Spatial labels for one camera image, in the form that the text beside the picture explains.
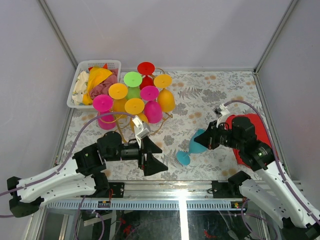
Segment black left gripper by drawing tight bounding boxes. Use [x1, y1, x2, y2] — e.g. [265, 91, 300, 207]
[106, 137, 170, 177]

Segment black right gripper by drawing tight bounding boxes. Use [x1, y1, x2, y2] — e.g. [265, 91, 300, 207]
[193, 120, 243, 150]

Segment blue wine glass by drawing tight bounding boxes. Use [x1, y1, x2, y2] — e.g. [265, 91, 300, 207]
[176, 129, 207, 166]

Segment orange wine glass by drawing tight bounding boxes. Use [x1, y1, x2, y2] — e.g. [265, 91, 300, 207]
[124, 98, 149, 124]
[153, 74, 176, 113]
[108, 83, 128, 113]

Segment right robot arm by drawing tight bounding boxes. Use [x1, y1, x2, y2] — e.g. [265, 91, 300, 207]
[194, 116, 320, 240]

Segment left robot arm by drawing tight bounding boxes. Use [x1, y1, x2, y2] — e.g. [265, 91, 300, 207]
[7, 131, 168, 218]

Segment right magenta wine glass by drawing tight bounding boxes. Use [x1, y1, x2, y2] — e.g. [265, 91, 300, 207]
[140, 85, 163, 124]

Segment magenta wine glass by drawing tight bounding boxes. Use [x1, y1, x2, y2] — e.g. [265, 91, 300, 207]
[92, 94, 116, 130]
[140, 85, 163, 124]

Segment front left magenta wine glass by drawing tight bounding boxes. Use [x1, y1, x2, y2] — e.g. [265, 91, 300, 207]
[92, 94, 116, 130]

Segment green wine glass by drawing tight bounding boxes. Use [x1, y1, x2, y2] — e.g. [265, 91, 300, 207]
[123, 71, 143, 100]

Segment red wine glass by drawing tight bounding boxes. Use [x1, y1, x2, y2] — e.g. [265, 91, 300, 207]
[137, 61, 156, 90]

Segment floral tablecloth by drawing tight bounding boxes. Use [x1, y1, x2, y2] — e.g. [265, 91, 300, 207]
[60, 71, 266, 181]

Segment red folded cloth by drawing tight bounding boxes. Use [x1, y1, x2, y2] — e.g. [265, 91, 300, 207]
[225, 113, 271, 168]

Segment dusty pink cloth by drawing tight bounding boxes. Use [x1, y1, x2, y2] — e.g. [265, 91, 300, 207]
[89, 68, 119, 100]

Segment yellow cloth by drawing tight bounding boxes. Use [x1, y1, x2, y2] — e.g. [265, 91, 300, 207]
[82, 66, 113, 106]

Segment cream floral cloth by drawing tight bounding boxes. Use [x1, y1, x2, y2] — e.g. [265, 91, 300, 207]
[71, 71, 89, 105]

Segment white plastic laundry basket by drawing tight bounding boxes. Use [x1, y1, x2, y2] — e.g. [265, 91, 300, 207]
[66, 59, 122, 112]

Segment aluminium mounting rail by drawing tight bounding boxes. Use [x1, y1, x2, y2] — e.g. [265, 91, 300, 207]
[47, 180, 243, 211]

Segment gold wire glass rack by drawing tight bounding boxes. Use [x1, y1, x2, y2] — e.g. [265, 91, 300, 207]
[107, 67, 174, 146]

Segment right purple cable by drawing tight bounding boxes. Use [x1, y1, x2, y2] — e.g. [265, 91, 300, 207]
[223, 99, 320, 226]

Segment purple cable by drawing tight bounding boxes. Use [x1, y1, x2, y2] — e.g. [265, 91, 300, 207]
[223, 99, 320, 226]
[0, 111, 137, 218]

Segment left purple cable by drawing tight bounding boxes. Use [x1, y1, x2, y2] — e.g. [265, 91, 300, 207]
[0, 111, 137, 218]

